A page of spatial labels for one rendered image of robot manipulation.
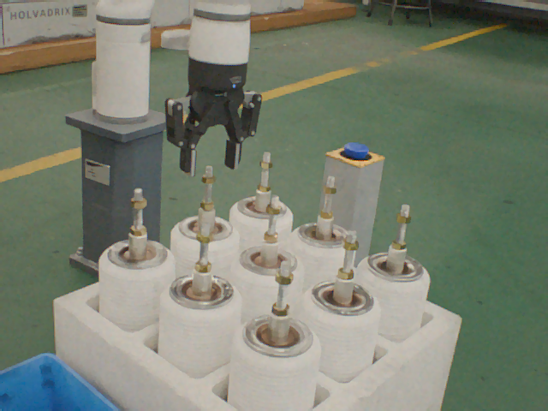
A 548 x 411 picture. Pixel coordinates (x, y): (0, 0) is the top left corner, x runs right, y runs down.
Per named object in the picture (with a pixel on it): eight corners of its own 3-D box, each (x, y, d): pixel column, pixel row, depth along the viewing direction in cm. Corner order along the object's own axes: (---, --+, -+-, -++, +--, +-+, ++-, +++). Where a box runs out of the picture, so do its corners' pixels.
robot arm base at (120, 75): (85, 115, 122) (84, 18, 115) (122, 106, 129) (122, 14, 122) (122, 127, 117) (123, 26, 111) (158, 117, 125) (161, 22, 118)
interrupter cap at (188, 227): (180, 217, 98) (180, 213, 98) (232, 221, 99) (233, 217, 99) (176, 241, 91) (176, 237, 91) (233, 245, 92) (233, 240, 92)
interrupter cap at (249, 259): (285, 247, 93) (285, 243, 92) (306, 275, 86) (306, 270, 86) (231, 252, 90) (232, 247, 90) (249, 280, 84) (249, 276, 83)
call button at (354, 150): (337, 157, 110) (339, 145, 110) (352, 151, 113) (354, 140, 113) (358, 163, 108) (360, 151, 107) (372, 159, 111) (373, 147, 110)
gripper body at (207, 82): (207, 60, 80) (202, 136, 84) (263, 56, 85) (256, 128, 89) (174, 47, 85) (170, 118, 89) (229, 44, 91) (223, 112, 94)
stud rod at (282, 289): (285, 326, 72) (292, 263, 69) (278, 329, 71) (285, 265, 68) (279, 321, 73) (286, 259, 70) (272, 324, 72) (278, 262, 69)
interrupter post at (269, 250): (273, 258, 89) (276, 235, 88) (280, 267, 87) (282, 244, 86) (256, 259, 89) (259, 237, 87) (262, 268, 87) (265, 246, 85)
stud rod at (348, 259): (343, 285, 81) (353, 228, 78) (349, 288, 80) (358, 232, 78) (337, 287, 81) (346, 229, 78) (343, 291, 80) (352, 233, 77)
